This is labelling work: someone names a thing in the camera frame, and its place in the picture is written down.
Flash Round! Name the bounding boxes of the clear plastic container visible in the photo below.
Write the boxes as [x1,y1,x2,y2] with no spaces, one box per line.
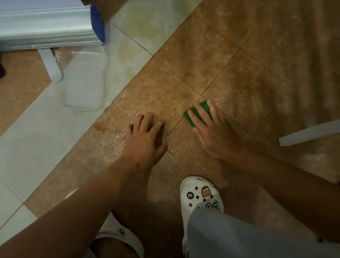
[55,42,114,114]

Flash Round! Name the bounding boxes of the person's left hand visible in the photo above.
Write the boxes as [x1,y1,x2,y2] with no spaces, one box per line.
[118,111,170,172]

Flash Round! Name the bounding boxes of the white furniture with blue cap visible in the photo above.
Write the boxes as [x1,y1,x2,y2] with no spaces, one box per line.
[0,0,109,87]

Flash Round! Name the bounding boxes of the person's left leg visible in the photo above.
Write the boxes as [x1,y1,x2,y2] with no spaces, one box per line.
[89,234,141,258]

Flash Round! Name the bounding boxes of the green scrubbing sponge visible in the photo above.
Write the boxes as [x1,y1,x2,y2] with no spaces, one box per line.
[183,100,214,129]

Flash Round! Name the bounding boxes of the white clog with charms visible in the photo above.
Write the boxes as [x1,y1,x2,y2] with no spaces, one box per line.
[177,173,228,258]

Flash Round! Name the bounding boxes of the white chair leg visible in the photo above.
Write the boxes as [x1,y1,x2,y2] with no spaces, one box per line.
[277,117,340,147]

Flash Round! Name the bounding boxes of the person's left forearm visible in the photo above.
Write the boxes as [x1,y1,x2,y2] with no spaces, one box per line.
[0,156,152,258]

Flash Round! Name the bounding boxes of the person's right hand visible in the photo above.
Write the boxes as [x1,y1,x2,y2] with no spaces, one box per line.
[187,97,247,162]

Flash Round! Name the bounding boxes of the person's grey trousers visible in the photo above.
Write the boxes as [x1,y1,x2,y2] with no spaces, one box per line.
[183,197,340,258]

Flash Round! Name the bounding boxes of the person's right forearm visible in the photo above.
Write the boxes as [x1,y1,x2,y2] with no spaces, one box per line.
[228,142,340,256]

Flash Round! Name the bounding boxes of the white clog shoe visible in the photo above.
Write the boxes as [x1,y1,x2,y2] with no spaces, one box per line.
[64,183,146,258]

